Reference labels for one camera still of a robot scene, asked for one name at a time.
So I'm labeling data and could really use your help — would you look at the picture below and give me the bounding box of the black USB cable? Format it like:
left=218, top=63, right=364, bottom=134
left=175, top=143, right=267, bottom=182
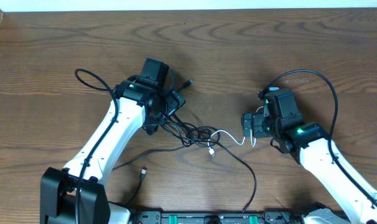
left=112, top=79, right=258, bottom=214

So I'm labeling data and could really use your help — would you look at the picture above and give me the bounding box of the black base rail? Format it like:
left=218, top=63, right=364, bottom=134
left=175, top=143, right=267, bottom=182
left=128, top=210, right=304, bottom=224

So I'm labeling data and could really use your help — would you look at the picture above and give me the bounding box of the white USB cable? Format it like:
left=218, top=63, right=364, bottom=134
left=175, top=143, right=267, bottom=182
left=207, top=105, right=266, bottom=157

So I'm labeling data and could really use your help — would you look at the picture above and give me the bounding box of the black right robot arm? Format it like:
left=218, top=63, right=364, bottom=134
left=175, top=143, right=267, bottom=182
left=241, top=88, right=377, bottom=223

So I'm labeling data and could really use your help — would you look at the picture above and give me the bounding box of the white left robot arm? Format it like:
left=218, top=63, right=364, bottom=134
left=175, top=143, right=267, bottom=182
left=40, top=79, right=185, bottom=223

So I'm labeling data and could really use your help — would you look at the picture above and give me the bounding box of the left camera cable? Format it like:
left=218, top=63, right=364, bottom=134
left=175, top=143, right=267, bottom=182
left=74, top=68, right=119, bottom=224

